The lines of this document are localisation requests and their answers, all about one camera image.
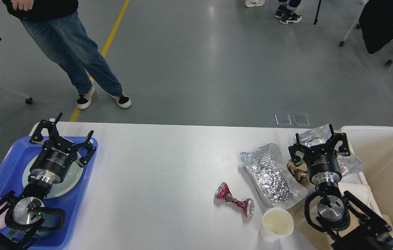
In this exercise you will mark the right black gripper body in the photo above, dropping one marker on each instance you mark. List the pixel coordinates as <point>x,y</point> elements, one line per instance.
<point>322,166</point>

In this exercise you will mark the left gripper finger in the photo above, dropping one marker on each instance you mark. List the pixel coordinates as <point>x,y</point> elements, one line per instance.
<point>54,139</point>
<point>72,150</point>

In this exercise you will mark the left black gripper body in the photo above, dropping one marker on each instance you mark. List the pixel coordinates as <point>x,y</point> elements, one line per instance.
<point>51,166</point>

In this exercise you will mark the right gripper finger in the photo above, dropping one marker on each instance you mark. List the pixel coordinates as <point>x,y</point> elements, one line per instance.
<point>336,144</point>
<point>299,153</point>

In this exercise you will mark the green ceramic plate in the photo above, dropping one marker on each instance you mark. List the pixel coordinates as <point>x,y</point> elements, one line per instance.
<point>74,170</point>

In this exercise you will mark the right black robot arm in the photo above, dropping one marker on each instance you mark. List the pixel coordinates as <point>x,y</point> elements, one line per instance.
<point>326,208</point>

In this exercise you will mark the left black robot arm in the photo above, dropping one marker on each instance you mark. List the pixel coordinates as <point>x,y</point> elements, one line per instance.
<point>27,218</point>

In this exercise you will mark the pink ceramic plate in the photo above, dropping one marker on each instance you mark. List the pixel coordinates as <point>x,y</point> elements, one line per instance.
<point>60,189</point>

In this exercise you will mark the crumpled brown paper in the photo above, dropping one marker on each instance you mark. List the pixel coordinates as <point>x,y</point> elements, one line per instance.
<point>299,172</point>

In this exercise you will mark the small crumpled foil sheet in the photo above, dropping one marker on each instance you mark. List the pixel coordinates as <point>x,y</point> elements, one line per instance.
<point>348,164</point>

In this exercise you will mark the large crumpled foil tray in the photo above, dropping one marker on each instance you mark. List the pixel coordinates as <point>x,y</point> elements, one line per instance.
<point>273,181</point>

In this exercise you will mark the blue plastic tray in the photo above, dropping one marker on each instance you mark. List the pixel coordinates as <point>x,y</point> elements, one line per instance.
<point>11,171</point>

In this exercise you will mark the beige plastic bin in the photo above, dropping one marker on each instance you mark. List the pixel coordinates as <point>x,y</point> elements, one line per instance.
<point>391,166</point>

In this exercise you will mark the white paper cup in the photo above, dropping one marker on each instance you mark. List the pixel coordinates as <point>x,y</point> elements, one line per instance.
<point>276,223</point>

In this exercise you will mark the crushed red soda can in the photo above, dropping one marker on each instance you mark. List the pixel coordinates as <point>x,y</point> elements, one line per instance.
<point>224,193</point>

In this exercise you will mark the person in blue jeans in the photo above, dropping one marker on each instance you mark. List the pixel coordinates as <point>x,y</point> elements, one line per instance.
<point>57,30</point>

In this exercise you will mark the chair with black jacket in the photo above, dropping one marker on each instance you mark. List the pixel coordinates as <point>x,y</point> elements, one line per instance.
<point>376,24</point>

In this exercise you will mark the person in black sneakers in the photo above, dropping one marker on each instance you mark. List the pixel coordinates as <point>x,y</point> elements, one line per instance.
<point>286,11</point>

